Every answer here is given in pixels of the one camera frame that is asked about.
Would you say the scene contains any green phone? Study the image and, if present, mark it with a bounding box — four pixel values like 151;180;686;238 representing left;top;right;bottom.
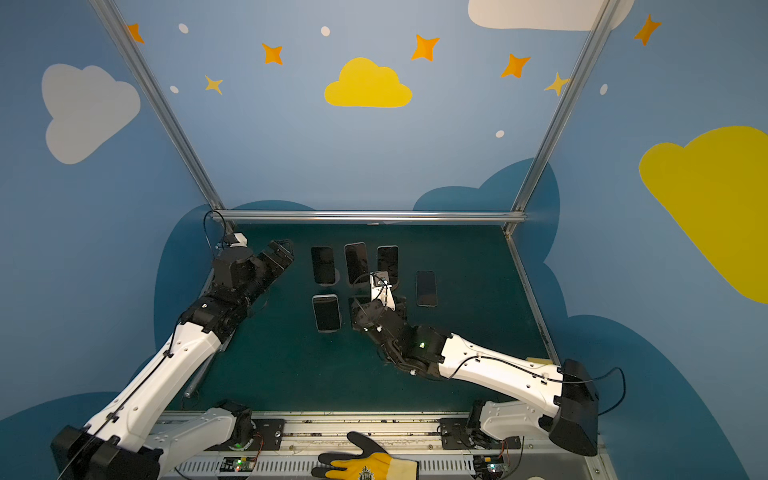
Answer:
416;271;438;308

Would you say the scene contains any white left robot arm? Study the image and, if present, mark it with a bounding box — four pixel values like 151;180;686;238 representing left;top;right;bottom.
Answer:
51;234;294;479

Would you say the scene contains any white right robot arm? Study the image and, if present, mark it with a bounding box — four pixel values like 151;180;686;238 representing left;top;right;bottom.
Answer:
351;300;599;457

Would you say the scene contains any black phone back left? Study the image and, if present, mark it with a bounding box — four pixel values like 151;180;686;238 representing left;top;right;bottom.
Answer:
310;246;336;286

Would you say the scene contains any silver phone front left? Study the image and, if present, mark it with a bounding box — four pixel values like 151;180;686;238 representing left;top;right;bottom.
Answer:
312;294;342;333

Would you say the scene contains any pink phone back middle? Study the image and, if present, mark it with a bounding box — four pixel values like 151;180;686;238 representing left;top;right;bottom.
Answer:
344;242;369;286

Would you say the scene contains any yellow black work glove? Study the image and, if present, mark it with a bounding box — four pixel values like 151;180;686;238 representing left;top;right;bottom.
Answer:
311;431;420;480

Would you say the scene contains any yellow sponge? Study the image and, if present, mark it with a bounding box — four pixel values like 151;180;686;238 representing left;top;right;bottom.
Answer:
525;357;554;365

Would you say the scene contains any right circuit board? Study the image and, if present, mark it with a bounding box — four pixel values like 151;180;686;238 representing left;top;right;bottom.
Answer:
471;456;507;480

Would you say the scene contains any circuit board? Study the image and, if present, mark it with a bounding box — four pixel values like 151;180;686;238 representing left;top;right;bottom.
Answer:
219;457;257;473
471;456;507;480

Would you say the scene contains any left circuit board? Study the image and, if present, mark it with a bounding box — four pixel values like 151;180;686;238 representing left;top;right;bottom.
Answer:
219;457;257;473

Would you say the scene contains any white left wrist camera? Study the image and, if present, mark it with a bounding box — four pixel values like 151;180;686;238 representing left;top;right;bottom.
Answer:
228;232;248;247

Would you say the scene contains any aluminium frame rail back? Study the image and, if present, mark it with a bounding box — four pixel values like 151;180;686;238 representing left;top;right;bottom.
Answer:
214;210;526;224

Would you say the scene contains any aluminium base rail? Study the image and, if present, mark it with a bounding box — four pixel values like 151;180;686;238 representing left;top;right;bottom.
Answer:
165;411;617;479

